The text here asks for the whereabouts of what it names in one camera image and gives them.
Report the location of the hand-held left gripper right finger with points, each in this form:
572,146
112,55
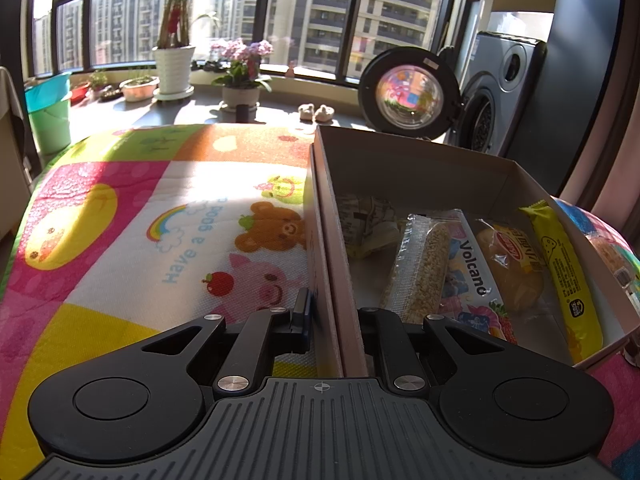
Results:
372,331

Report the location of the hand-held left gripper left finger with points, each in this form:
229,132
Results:
302,320

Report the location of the grain bar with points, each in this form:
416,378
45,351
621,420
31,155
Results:
425,270

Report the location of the yellow cartoon snack packet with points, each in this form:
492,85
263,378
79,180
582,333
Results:
370,230

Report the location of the colourful wafer packet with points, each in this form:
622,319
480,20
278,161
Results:
470,265

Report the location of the bun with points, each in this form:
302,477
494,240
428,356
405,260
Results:
515,280
612,256

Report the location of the beige cardboard box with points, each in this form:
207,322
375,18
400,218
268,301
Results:
415,170

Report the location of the long yellow snack packet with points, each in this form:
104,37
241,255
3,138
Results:
570,290

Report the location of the colourful cartoon play mat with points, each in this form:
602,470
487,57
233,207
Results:
150,260

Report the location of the small black cylinder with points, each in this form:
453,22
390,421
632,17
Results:
243,113

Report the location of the round washing machine door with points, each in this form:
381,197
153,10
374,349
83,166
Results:
410,90

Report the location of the pink flowering potted plant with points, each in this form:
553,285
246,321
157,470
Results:
242,67

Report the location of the grey washing machine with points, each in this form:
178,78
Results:
520,105

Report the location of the white oval planter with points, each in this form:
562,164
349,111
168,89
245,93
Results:
139,89

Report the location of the tall green potted plant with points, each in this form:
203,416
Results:
172,67

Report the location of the small dark pot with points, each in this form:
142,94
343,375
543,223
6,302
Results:
111,93

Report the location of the green plastic bucket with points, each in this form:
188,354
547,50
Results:
50,130

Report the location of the small red pot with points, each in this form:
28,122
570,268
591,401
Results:
80,92

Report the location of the tall grey cabinet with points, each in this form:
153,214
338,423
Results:
575,60

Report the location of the teal plastic basin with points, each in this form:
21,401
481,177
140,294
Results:
47,92

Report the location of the black window frame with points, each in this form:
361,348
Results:
357,20

